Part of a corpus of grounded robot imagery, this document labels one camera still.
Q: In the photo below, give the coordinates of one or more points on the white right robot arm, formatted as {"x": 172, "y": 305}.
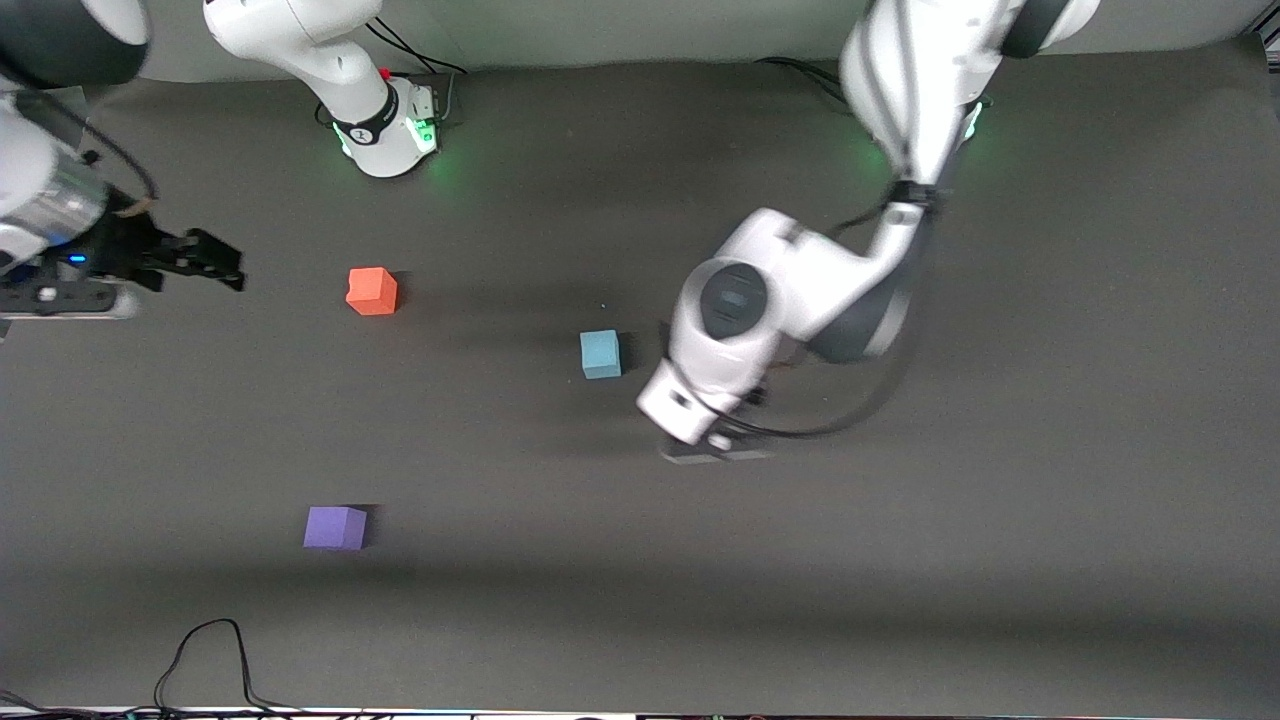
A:
{"x": 300, "y": 40}

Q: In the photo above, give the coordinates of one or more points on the orange foam block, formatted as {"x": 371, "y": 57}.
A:
{"x": 371, "y": 291}

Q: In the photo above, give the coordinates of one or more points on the purple foam block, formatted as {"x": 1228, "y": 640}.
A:
{"x": 335, "y": 530}

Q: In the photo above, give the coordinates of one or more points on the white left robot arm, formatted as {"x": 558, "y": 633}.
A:
{"x": 770, "y": 290}

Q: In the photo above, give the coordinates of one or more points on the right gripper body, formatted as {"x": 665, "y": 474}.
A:
{"x": 128, "y": 247}

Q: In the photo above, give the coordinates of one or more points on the blue foam block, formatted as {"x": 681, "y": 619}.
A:
{"x": 600, "y": 355}

